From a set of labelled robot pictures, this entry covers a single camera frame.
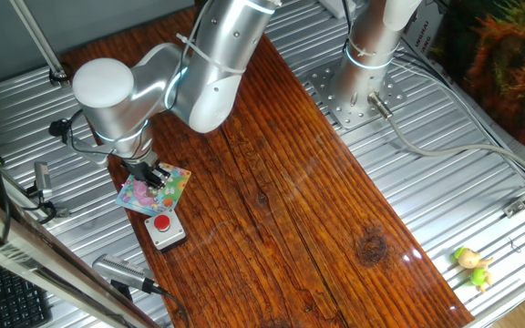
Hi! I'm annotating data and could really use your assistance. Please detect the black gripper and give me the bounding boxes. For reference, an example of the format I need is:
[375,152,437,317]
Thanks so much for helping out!
[124,155,173,191]

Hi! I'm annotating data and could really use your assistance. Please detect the grey box with red button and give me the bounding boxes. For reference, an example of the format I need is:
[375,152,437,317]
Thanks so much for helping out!
[143,208,188,253]

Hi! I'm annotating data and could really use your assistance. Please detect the slim metal pole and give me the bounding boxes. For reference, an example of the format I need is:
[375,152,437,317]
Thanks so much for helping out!
[9,0,70,87]

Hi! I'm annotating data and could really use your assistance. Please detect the black keyboard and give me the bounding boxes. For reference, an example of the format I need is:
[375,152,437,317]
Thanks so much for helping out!
[0,259,53,328]

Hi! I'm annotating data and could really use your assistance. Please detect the white printed cardboard box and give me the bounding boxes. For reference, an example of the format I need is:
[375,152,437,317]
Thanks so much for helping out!
[401,0,448,69]

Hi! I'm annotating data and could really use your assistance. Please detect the green and tan toy figure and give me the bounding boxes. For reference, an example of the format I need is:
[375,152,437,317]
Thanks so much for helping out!
[452,246,495,293]

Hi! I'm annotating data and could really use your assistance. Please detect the orange green furry fabric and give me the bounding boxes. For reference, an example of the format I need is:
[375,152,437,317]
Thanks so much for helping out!
[430,0,525,168]

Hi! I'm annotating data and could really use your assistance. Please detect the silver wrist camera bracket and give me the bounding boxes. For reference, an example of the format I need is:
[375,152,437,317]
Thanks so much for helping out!
[64,133,111,168]

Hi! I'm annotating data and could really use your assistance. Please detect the silver ribbed camera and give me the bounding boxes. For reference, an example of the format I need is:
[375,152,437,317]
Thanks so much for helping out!
[91,252,163,302]

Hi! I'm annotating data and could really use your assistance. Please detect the black wrist camera plug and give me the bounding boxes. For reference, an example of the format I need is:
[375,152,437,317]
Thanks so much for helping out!
[47,118,73,138]

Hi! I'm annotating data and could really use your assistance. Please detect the small grey mounted camera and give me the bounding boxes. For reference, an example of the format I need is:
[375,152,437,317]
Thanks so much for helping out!
[25,160,70,224]

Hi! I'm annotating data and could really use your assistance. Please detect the black ribbed camera cable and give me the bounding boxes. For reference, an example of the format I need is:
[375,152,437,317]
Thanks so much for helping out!
[152,285,190,328]

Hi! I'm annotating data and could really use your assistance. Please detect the aluminium frame bar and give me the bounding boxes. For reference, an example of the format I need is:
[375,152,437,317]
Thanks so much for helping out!
[0,184,161,328]

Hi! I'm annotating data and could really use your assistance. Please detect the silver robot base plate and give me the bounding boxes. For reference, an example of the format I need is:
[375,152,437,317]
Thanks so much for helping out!
[306,58,408,131]

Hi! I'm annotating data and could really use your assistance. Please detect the black base cable bundle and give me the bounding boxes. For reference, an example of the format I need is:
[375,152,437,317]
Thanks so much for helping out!
[340,0,357,54]

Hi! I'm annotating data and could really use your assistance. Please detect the thick grey base cable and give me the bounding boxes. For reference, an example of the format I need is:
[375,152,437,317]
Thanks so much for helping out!
[366,90,525,181]

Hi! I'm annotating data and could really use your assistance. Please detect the thin white floor cables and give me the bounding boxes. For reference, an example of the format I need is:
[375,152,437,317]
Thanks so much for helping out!
[392,49,525,186]

